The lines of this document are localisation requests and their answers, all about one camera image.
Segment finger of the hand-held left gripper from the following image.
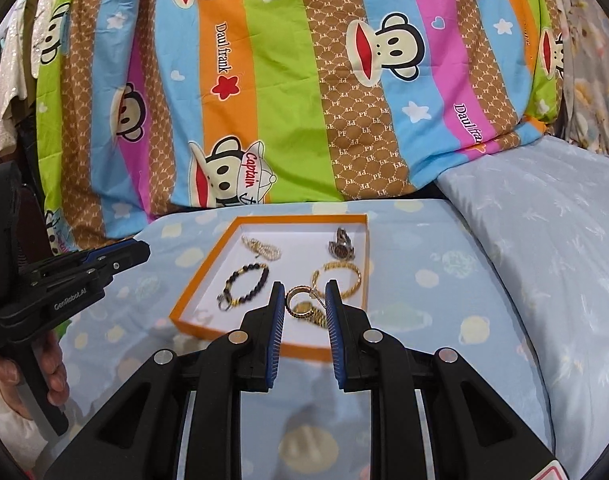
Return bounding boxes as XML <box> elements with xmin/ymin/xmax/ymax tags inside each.
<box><xmin>18</xmin><ymin>239</ymin><xmax>147</xmax><ymax>282</ymax></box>
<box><xmin>15</xmin><ymin>243</ymin><xmax>152</xmax><ymax>312</ymax></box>

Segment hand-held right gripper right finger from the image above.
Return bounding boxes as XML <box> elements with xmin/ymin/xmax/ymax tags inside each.
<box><xmin>324</xmin><ymin>280</ymin><xmax>561</xmax><ymax>480</ymax></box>

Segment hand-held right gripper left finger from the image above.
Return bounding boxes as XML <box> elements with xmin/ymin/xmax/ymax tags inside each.
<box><xmin>59</xmin><ymin>280</ymin><xmax>288</xmax><ymax>480</ymax></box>

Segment gold wristwatch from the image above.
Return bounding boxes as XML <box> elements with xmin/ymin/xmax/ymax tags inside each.
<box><xmin>291</xmin><ymin>300</ymin><xmax>336</xmax><ymax>329</ymax></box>

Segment black bead bracelet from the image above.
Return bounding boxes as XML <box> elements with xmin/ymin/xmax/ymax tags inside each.
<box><xmin>223</xmin><ymin>263</ymin><xmax>272</xmax><ymax>307</ymax></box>

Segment gold bangle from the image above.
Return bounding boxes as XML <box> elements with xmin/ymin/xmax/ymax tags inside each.
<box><xmin>311</xmin><ymin>261</ymin><xmax>362</xmax><ymax>302</ymax></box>

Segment white pearl bracelet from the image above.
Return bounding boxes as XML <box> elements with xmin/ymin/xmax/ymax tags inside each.
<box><xmin>241</xmin><ymin>234</ymin><xmax>284</xmax><ymax>262</ymax></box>

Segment silver wristwatch dark dial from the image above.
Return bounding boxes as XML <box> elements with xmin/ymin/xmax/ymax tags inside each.
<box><xmin>327</xmin><ymin>227</ymin><xmax>356</xmax><ymax>261</ymax></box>

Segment orange cardboard box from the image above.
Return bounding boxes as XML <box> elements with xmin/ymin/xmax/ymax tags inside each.
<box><xmin>169</xmin><ymin>214</ymin><xmax>370</xmax><ymax>362</ymax></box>

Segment person's left hand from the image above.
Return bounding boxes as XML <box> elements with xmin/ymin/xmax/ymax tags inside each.
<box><xmin>43</xmin><ymin>332</ymin><xmax>68</xmax><ymax>402</ymax></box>

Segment blue dotted bedsheet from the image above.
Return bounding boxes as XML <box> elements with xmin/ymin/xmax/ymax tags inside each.
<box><xmin>59</xmin><ymin>198</ymin><xmax>556</xmax><ymax>480</ymax></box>

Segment hanging clothes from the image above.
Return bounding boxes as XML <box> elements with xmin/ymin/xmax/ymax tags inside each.
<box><xmin>0</xmin><ymin>0</ymin><xmax>61</xmax><ymax>166</ymax></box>

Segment light blue pillow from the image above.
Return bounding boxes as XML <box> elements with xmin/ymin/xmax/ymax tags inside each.
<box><xmin>435</xmin><ymin>135</ymin><xmax>609</xmax><ymax>480</ymax></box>

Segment striped cartoon monkey blanket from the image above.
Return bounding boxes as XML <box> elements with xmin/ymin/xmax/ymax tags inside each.
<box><xmin>33</xmin><ymin>0</ymin><xmax>569</xmax><ymax>257</ymax></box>

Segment grey floral cloth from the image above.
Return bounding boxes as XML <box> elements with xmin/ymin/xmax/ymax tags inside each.
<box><xmin>548</xmin><ymin>0</ymin><xmax>609</xmax><ymax>161</ymax></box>

